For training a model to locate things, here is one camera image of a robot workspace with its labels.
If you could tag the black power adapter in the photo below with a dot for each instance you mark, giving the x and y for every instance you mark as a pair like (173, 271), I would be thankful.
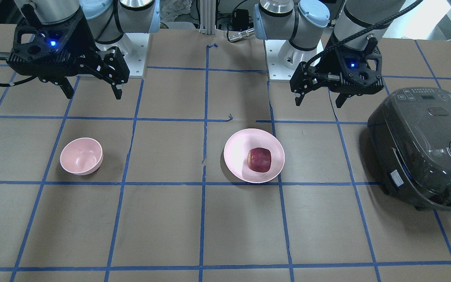
(239, 20)

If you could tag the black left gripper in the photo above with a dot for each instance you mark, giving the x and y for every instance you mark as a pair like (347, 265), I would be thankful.
(324, 65)

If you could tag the pink bowl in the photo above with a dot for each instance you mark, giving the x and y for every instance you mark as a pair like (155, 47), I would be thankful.
(82, 156)

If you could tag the aluminium frame post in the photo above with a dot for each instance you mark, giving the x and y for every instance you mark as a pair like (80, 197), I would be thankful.
(207, 18)

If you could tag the red apple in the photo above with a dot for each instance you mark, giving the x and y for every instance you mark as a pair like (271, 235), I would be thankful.
(259, 159)

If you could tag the dark grey rice cooker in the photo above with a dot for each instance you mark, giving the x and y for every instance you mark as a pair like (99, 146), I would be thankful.
(411, 134)

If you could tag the pink plate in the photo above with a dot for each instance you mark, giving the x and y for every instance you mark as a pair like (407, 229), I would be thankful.
(241, 143)

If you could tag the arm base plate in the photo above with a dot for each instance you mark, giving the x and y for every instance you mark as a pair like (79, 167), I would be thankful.
(134, 47)
(280, 66)

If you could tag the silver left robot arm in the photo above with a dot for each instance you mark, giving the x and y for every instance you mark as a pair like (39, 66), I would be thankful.
(302, 22)

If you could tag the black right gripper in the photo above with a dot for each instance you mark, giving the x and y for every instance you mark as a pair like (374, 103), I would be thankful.
(85, 49)

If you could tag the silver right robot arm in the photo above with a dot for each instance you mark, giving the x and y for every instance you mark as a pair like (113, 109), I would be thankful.
(108, 20)

